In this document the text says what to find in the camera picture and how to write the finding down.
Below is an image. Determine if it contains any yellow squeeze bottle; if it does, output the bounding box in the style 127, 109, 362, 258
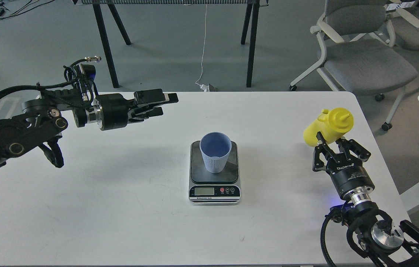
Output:
303, 108, 354, 147

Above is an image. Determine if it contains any digital kitchen scale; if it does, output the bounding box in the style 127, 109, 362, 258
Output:
188, 141, 241, 205

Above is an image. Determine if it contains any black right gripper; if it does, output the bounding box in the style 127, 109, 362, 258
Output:
312, 131, 375, 202

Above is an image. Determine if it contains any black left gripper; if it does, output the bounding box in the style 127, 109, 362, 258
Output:
95, 89, 179, 131

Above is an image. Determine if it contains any black legged background table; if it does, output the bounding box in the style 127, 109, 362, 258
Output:
72, 0, 267, 88

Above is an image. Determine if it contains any white hanging cable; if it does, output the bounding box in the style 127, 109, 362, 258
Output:
195, 4, 208, 88

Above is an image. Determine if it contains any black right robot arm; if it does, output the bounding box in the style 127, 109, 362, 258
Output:
313, 132, 419, 267

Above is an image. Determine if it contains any white power adapter on floor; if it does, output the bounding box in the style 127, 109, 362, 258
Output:
199, 83, 218, 92

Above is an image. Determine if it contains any blue ribbed plastic cup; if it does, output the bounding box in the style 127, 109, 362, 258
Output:
199, 132, 232, 174

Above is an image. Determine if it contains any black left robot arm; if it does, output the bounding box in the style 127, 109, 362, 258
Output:
0, 56, 178, 168

